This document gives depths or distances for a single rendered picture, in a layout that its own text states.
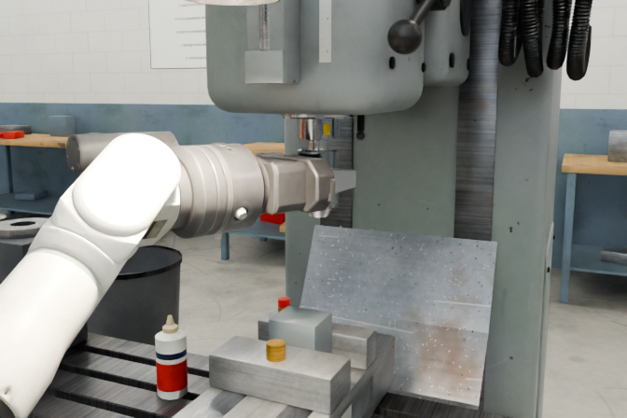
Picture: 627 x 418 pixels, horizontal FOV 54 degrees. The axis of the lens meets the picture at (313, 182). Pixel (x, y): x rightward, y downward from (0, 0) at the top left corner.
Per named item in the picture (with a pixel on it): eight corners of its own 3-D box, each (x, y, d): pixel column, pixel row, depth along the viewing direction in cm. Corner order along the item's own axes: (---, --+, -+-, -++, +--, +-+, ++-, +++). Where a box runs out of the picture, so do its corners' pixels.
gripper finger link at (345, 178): (351, 191, 70) (310, 197, 66) (351, 163, 69) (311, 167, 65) (361, 193, 69) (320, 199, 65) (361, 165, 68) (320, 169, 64)
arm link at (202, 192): (242, 201, 55) (121, 216, 47) (196, 260, 62) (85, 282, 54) (196, 104, 59) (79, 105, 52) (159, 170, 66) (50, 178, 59)
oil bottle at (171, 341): (175, 403, 79) (173, 322, 78) (150, 397, 81) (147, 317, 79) (194, 389, 83) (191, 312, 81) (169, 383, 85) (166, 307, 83)
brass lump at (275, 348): (280, 363, 66) (280, 348, 66) (262, 360, 67) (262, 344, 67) (289, 355, 68) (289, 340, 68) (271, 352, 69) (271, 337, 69)
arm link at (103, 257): (195, 159, 53) (119, 269, 43) (160, 214, 59) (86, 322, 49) (131, 117, 52) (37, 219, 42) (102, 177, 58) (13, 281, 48)
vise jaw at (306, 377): (330, 415, 63) (330, 379, 62) (208, 386, 69) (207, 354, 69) (351, 390, 68) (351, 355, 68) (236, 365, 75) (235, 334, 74)
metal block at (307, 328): (314, 377, 70) (314, 327, 69) (268, 367, 73) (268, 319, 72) (331, 358, 75) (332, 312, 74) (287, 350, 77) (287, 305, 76)
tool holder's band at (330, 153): (346, 158, 68) (346, 149, 68) (307, 160, 66) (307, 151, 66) (328, 154, 72) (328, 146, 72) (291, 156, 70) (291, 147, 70)
